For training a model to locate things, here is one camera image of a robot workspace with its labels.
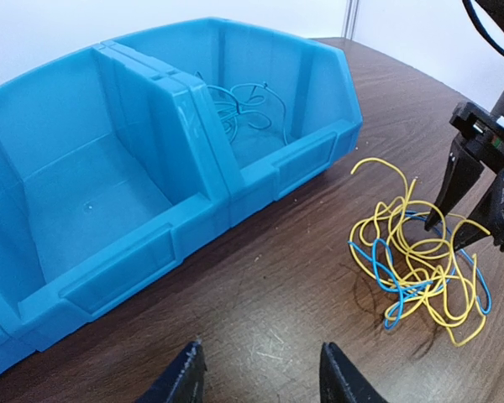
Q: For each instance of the blue plastic bin right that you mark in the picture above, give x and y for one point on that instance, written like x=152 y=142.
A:
x=280 y=109

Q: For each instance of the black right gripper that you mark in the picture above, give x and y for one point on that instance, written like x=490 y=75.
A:
x=479 y=144

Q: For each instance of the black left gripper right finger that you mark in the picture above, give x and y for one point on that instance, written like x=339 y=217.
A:
x=341 y=381

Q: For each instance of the blue plastic bin middle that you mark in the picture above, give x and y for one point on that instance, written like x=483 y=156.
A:
x=107 y=181

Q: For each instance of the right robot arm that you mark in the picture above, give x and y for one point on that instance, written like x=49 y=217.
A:
x=497 y=111

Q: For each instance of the right aluminium frame post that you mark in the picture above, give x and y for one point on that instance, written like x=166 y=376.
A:
x=350 y=18

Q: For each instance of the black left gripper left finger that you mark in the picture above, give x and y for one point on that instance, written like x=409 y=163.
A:
x=182 y=380

